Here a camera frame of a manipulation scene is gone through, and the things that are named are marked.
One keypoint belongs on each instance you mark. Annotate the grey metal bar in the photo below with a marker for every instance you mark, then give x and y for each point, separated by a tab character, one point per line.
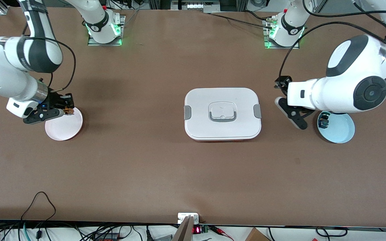
183	232

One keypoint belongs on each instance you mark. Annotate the red digit display module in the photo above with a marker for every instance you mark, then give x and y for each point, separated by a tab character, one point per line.
198	230

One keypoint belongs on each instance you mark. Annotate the brown cardboard box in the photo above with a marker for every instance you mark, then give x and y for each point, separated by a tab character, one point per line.
256	236

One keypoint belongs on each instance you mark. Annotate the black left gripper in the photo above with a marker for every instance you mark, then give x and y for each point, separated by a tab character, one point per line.
323	122

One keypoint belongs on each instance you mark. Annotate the orange push-button switch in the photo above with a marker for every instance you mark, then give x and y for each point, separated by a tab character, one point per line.
69	111

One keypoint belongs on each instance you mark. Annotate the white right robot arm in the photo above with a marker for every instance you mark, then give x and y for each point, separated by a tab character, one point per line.
12	67

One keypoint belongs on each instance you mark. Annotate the green push-button switch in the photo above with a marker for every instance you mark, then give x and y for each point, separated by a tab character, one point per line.
323	123

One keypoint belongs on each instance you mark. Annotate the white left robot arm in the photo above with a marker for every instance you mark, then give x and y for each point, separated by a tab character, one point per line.
357	77

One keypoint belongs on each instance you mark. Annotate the white lidded lunch box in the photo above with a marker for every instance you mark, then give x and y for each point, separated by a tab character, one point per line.
223	127

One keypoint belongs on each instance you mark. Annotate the red clip lead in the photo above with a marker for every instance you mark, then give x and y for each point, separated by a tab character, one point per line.
221	231

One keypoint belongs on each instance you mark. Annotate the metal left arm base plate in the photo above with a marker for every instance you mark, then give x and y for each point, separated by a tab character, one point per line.
293	47

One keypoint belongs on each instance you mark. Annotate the pink round plate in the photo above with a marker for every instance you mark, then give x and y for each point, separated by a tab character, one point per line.
64	127

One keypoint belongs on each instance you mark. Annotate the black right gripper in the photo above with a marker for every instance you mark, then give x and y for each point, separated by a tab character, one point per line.
54	99

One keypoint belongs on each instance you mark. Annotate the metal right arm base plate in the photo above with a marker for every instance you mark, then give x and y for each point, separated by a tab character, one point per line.
94	43

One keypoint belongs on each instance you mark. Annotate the light blue round plate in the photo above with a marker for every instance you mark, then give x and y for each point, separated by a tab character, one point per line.
338	130

